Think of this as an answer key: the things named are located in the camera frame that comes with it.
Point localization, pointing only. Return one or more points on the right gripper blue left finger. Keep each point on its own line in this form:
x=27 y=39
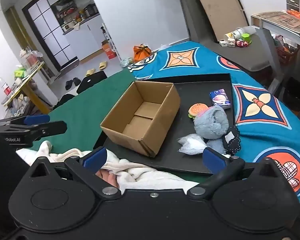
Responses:
x=88 y=170

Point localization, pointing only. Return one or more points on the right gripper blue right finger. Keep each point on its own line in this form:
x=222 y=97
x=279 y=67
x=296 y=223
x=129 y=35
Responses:
x=224 y=170

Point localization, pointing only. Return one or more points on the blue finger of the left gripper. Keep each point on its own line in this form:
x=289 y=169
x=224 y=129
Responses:
x=20 y=135
x=28 y=120

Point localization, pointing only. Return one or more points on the white bead bag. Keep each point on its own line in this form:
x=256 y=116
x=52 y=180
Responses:
x=192 y=144

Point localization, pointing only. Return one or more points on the grey plush toy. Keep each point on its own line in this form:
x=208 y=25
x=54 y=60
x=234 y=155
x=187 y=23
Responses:
x=212 y=124

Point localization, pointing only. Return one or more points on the burger squishy toy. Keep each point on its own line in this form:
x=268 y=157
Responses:
x=196 y=109

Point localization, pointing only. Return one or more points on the blue tissue pack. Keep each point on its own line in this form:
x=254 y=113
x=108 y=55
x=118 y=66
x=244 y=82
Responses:
x=220 y=98

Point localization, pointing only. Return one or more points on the brown cardboard box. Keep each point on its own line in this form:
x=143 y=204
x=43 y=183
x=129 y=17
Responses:
x=142 y=117

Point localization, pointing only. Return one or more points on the small blue fluffy cloth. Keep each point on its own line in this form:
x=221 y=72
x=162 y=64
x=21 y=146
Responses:
x=216 y=145

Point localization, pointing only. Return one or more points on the yellow shelf table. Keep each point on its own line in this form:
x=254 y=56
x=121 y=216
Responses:
x=28 y=91

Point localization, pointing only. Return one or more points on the plastic water bottle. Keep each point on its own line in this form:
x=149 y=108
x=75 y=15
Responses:
x=5 y=87

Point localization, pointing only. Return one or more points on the white fleece cloth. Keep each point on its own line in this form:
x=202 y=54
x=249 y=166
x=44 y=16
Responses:
x=129 y=175

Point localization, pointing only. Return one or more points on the green cloth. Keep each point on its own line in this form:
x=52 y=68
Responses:
x=84 y=113

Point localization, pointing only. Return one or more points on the blue patterned blanket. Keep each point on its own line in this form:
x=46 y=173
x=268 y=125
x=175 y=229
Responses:
x=267 y=127

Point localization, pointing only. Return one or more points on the black slippers pair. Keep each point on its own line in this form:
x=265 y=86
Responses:
x=75 y=81

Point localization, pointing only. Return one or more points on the black chair back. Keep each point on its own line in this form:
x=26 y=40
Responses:
x=90 y=80

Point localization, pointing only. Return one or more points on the black tray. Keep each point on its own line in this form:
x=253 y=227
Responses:
x=192 y=89

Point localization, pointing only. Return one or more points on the orange cardboard carton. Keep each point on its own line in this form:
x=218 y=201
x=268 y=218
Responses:
x=108 y=50

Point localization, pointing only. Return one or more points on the grey low platform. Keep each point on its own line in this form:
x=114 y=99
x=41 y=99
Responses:
x=252 y=58

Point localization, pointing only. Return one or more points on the white kitchen cabinet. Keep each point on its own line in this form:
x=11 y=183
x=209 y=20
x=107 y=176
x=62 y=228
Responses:
x=81 y=25

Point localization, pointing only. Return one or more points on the orange bag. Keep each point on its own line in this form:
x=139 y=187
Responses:
x=141 y=52

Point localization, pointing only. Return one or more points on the red basket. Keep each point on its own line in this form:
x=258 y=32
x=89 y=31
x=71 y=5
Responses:
x=285 y=51

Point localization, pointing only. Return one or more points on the green lidded cup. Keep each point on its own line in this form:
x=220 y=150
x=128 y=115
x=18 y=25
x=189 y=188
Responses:
x=246 y=37

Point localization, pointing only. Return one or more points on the white jar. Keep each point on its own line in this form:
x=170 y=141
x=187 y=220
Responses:
x=236 y=34

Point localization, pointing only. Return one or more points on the grey side table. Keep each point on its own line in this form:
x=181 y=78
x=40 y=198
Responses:
x=280 y=22

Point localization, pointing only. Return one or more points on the framed brown board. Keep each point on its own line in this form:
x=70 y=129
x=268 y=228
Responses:
x=224 y=16

